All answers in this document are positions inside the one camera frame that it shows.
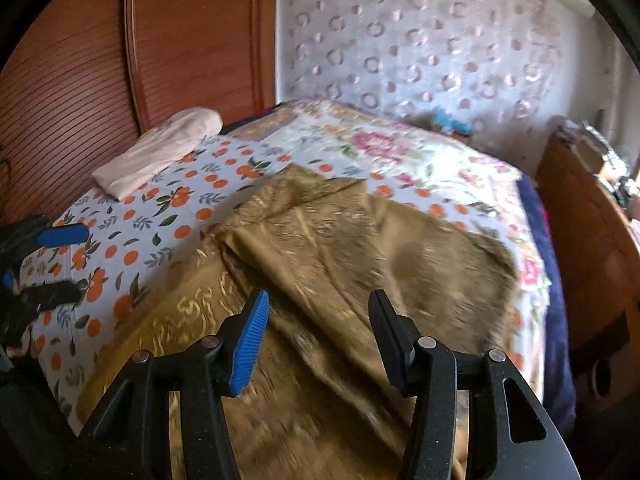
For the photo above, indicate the wooden headboard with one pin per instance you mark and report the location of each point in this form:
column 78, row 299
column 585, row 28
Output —
column 125, row 60

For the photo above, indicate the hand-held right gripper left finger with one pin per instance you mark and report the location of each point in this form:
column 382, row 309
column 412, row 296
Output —
column 247, row 350

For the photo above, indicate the circle patterned sheer curtain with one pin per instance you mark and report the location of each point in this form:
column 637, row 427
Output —
column 425, row 35

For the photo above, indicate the navy blanket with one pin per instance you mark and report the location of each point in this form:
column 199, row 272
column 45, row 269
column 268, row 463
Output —
column 552, row 310

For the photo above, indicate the beige folded cloth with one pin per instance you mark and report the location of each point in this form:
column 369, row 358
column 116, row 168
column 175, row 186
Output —
column 160, row 150

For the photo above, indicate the orange print bedsheet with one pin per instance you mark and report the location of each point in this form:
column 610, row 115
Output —
column 150, row 220

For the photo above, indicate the floral quilt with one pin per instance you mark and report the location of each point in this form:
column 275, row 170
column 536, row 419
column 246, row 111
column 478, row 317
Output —
column 380, row 150

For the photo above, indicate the wooden headboard cabinet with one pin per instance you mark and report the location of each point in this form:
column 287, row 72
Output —
column 590, row 260

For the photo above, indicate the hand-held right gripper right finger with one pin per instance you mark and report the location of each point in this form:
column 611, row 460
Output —
column 392, row 345

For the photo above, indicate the golden brown patterned shirt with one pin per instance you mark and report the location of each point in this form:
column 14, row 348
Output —
column 325, row 270

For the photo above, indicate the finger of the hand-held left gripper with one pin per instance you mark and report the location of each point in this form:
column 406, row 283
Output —
column 65, row 236
column 55, row 294

